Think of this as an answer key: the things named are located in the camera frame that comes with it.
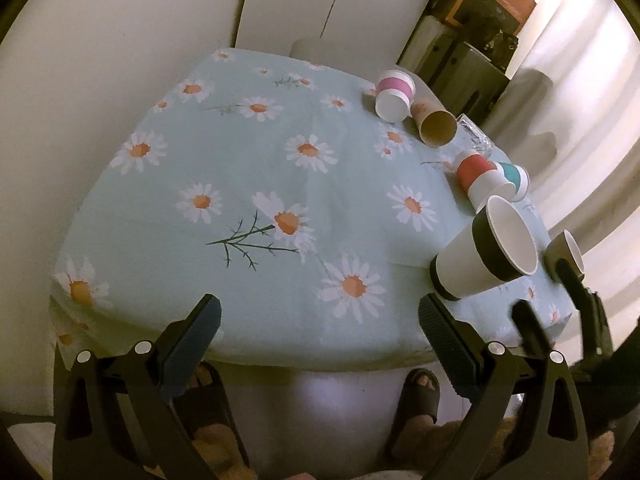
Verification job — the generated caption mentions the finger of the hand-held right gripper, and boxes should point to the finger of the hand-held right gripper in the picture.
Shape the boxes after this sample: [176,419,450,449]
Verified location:
[554,257,610,363]
[510,300,553,356]

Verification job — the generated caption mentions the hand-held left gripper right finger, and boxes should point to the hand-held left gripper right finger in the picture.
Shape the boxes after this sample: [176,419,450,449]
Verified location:
[417,294,596,480]

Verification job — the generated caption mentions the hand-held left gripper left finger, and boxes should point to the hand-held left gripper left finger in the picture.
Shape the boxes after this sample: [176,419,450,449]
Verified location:
[52,294,251,480]

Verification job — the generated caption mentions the olive banded paper cup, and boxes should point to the olive banded paper cup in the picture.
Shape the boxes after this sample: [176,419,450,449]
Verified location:
[544,230,586,283]

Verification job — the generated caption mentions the black banded white paper cup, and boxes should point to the black banded white paper cup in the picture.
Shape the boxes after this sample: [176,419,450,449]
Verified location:
[430,194,539,302]

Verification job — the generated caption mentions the teal banded white paper cup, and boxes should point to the teal banded white paper cup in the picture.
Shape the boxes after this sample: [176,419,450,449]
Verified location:
[497,161,531,202]

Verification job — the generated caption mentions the red banded white paper cup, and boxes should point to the red banded white paper cup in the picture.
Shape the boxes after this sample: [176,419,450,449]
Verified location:
[455,150,517,208]

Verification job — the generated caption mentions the brown paper cup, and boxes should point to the brown paper cup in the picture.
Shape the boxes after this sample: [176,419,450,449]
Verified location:
[411,99,459,148]

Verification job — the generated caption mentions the pink banded white paper cup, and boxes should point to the pink banded white paper cup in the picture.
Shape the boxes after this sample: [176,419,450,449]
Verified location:
[375,70,417,123]

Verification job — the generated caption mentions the black slipper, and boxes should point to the black slipper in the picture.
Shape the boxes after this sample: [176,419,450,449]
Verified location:
[176,360,251,467]
[384,367,442,462]

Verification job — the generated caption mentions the brown fuzzy pants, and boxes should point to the brown fuzzy pants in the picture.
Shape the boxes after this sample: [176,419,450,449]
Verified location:
[192,417,617,480]

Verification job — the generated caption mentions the daisy print tablecloth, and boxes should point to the daisy print tablecloth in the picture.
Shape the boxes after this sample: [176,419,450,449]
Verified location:
[49,47,576,368]

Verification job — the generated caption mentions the clear glass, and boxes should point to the clear glass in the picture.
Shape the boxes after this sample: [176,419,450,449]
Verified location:
[456,114,493,155]

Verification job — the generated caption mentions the white curtain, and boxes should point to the white curtain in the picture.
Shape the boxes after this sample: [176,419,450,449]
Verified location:
[487,0,640,286]

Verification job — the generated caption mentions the black storage case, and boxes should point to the black storage case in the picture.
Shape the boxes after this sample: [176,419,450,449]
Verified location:
[399,12,512,123]

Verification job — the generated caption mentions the white wardrobe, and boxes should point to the white wardrobe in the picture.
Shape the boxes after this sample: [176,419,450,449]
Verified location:
[234,0,452,61]

